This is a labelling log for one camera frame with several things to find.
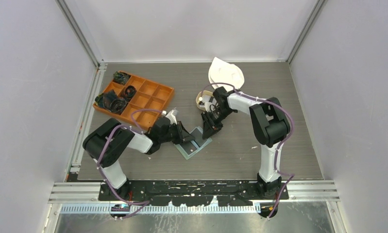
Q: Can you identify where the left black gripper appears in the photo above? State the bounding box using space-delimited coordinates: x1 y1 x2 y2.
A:
159 121 194 145

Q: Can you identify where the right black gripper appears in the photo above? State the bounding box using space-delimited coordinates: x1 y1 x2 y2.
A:
201 107 234 140

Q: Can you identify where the grey VIP card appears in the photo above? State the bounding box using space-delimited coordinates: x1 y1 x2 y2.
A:
181 143 199 160

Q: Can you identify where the grey credit card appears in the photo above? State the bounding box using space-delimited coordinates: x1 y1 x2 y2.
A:
191 128 205 147

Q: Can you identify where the green card holder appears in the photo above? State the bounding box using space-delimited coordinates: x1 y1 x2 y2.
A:
175 126 212 160

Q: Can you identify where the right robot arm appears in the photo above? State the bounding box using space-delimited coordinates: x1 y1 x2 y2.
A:
201 87 291 200

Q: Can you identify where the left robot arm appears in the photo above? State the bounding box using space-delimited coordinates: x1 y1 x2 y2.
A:
83 116 195 200

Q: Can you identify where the beige oval card tray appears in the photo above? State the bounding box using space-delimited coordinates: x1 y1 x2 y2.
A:
196 90 217 105

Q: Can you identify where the orange compartment tray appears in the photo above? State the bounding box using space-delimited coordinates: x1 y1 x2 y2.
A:
93 70 174 130

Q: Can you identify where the white folded cloth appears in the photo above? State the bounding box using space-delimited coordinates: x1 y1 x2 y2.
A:
208 57 245 92

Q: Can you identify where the dark rolled sock middle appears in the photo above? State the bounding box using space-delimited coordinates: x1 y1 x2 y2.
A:
120 85 137 100

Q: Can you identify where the dark rolled sock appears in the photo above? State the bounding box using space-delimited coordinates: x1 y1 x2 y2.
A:
120 85 137 100
113 71 131 85

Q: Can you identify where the dark rolled socks large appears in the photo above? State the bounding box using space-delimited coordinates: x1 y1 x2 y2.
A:
94 90 128 114

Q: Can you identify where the dark rolled sock top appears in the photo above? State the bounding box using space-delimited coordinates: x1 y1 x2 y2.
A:
113 71 131 85

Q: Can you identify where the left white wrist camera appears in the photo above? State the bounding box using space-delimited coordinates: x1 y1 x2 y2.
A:
165 108 178 124

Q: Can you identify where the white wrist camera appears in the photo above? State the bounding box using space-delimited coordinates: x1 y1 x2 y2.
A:
165 108 178 124
197 101 216 112

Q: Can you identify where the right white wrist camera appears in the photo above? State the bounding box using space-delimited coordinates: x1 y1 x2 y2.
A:
197 101 216 112

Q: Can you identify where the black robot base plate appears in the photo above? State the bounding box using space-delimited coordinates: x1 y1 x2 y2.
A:
118 180 289 207

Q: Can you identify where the perforated metal rail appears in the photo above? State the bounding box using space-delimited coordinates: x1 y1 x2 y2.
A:
61 203 260 214

